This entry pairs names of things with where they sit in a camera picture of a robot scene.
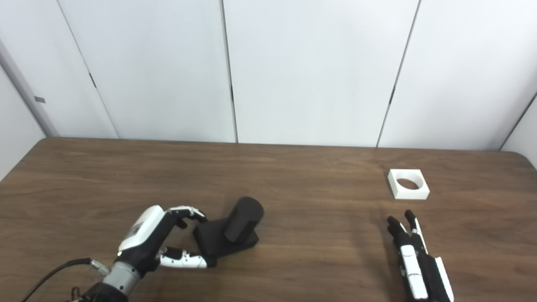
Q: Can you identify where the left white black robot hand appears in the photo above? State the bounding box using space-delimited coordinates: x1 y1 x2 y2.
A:
117 205 218 277

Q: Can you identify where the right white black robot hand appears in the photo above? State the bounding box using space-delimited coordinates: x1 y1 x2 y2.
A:
387 210 454 302

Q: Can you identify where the white square piece with hole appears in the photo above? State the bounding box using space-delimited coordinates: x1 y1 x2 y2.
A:
387 169 430 200

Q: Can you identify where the black peg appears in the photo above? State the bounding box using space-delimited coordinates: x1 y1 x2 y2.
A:
193 197 265 258

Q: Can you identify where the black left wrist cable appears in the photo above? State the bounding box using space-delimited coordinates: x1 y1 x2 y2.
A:
21 258 112 302

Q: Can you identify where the grey wall post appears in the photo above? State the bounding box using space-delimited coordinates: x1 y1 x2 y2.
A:
0 40 59 138

